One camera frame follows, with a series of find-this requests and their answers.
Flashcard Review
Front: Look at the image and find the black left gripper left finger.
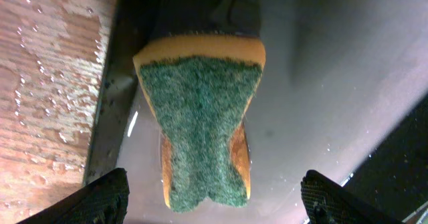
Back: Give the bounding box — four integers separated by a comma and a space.
19, 168, 130, 224

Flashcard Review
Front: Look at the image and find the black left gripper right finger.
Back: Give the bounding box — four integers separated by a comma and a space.
300, 170, 403, 224

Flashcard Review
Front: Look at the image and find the yellow green scrubbing sponge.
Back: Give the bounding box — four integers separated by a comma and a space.
133, 34, 265, 213

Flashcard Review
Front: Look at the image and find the black rectangular water tray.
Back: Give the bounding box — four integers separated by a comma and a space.
84, 0, 427, 223

